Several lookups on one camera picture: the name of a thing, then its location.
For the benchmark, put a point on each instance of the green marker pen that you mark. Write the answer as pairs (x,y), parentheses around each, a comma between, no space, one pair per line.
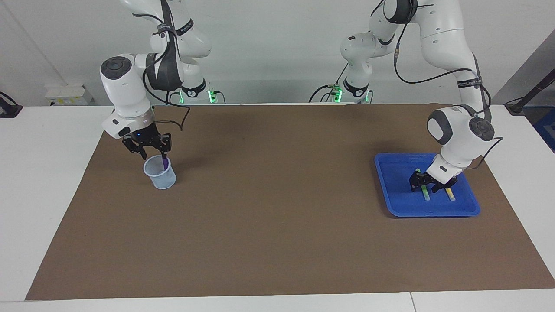
(426,194)

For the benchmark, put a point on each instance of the brown table mat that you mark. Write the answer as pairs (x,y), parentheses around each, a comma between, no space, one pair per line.
(277,216)

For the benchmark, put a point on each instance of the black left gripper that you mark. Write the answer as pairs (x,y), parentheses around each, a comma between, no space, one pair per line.
(433,180)

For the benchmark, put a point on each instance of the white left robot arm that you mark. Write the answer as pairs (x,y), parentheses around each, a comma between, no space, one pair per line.
(446,39)

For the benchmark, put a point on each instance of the blue plastic tray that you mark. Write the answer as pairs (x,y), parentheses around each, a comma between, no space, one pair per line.
(399,190)

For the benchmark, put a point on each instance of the purple marker pen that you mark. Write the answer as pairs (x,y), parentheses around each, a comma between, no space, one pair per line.
(165,162)

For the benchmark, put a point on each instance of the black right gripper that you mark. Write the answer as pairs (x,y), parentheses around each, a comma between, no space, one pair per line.
(143,136)

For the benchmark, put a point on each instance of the clear plastic cup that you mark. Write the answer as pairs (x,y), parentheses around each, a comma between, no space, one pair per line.
(162,180)

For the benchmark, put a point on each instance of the black stand pole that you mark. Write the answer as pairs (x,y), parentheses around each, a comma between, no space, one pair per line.
(535,91)

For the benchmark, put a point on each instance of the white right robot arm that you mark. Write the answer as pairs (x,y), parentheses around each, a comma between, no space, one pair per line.
(125,86)

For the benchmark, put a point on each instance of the white wall socket box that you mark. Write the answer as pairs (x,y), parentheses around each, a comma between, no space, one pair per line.
(69,95)

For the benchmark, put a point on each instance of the blue box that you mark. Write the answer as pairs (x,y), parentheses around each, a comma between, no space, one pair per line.
(547,130)

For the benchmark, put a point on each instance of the yellow marker pen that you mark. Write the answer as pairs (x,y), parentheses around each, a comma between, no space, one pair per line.
(451,195)

